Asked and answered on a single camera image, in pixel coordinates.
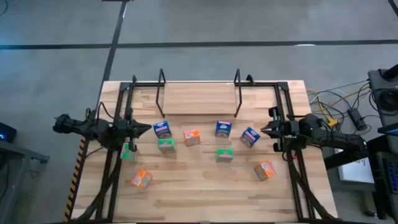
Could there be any green Apple Jacks cereal box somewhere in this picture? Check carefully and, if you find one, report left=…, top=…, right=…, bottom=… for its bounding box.
left=216, top=147, right=234, bottom=163
left=119, top=142, right=139, bottom=164
left=157, top=138, right=177, bottom=154

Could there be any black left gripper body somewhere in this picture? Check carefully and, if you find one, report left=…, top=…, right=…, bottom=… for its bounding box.
left=115, top=107, right=139, bottom=153

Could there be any black device blue light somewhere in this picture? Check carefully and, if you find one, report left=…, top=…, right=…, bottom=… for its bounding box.
left=0, top=122, right=17, bottom=143

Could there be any white board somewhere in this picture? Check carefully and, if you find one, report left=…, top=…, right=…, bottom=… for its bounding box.
left=334, top=146, right=376, bottom=184

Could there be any grey computer case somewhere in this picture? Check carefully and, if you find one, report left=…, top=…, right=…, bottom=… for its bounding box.
left=368, top=63, right=398, bottom=125

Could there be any blue Frosted Flakes cereal box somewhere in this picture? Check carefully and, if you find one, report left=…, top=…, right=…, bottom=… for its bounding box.
left=215, top=120, right=233, bottom=139
left=240, top=126, right=261, bottom=149
left=152, top=120, right=173, bottom=139

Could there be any yellow black hazard tape strip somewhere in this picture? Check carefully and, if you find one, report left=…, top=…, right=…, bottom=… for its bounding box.
left=63, top=138, right=86, bottom=222

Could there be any orange Mini Wheats cereal box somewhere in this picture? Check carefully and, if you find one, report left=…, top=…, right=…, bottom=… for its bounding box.
left=183, top=129, right=201, bottom=147
left=253, top=159, right=277, bottom=182
left=130, top=169, right=153, bottom=189

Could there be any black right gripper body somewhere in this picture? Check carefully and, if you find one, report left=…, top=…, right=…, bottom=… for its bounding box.
left=269, top=106, right=301, bottom=152

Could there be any black metal rig frame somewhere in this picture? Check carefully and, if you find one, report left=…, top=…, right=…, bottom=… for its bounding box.
left=71, top=74, right=340, bottom=223

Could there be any grey metal stand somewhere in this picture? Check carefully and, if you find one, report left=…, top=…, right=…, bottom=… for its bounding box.
left=0, top=139, right=50, bottom=224

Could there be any dark keyboard device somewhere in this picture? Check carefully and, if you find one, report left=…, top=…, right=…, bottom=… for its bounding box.
left=374, top=151, right=398, bottom=220

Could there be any black stand beam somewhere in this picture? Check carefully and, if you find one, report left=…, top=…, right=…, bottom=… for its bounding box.
left=323, top=141, right=388, bottom=170

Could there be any wooden shelf black wire frame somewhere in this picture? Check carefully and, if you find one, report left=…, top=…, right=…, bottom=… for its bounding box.
left=155, top=68, right=243, bottom=118

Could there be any black coiled cable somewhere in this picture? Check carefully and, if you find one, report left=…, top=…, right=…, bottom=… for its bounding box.
left=369, top=88, right=398, bottom=118

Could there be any yellow cable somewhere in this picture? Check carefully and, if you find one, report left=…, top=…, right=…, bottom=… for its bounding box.
left=309, top=85, right=371, bottom=128

